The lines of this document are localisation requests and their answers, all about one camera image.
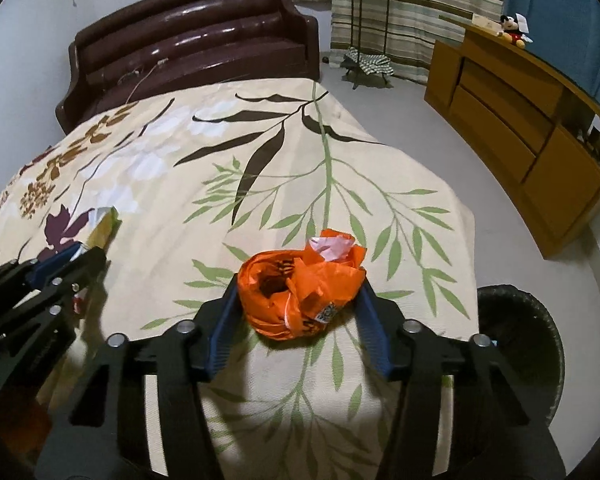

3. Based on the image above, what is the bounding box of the orange plastic bag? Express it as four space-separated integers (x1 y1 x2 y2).
237 229 367 341

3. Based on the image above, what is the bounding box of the black wicker trash bin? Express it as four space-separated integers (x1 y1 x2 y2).
478 284 566 422

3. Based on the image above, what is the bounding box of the yellow green snack wrapper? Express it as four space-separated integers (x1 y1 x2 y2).
72 207 121 260

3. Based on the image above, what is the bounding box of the floral beige tablecloth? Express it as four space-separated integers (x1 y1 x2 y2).
0 79 477 479

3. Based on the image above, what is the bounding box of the wooden TV cabinet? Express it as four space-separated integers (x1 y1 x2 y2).
425 24 600 258

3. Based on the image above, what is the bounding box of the dark brown leather sofa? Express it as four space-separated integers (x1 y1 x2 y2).
56 0 320 133

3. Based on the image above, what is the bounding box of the checkered cloth on stand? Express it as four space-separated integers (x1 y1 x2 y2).
344 47 394 76

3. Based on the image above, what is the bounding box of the Mickey Mouse plush toy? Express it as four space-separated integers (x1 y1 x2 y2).
498 13 531 49

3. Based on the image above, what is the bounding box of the small cardboard box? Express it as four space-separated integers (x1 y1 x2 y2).
471 13 502 36

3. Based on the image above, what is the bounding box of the striped curtain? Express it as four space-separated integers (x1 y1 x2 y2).
330 0 504 84

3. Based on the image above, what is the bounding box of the blue curtain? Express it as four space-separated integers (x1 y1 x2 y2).
503 0 600 104

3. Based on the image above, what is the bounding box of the black metal plant stand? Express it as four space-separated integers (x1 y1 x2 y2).
340 0 391 90

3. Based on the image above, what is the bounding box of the white cable on sofa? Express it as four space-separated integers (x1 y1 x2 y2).
116 56 170 106

